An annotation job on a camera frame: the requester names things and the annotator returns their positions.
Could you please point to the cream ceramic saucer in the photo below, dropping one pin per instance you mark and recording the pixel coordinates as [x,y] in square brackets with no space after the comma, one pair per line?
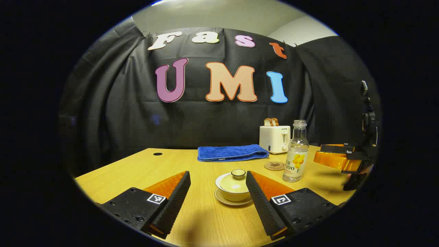
[223,201]

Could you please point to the cream ceramic teacup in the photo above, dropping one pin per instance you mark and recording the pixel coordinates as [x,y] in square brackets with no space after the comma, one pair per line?
[236,197]

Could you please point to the black backdrop cloth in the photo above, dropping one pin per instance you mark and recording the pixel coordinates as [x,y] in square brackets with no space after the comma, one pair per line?
[120,103]

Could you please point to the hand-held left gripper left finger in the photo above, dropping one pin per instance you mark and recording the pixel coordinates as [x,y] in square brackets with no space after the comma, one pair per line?
[175,202]

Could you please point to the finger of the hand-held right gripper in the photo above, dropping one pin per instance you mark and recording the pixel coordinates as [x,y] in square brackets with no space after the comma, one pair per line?
[336,149]
[329,158]

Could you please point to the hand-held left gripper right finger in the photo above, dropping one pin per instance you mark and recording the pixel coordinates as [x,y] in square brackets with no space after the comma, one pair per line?
[262,206]

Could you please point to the round brown coaster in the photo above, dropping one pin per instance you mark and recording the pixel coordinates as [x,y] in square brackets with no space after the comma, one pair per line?
[273,166]

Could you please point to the clear glass water bottle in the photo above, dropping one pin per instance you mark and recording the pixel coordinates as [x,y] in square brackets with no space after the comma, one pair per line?
[295,161]

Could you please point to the toast bread slice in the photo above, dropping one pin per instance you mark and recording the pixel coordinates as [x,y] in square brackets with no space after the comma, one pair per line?
[275,121]
[267,122]

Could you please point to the white toaster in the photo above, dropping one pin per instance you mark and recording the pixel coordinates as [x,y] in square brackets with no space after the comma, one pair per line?
[272,139]

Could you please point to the folded blue towel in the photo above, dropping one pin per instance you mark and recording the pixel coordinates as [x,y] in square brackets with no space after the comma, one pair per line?
[233,152]

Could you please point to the cream teacup lid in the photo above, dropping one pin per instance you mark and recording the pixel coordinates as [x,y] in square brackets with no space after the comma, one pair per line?
[233,185]

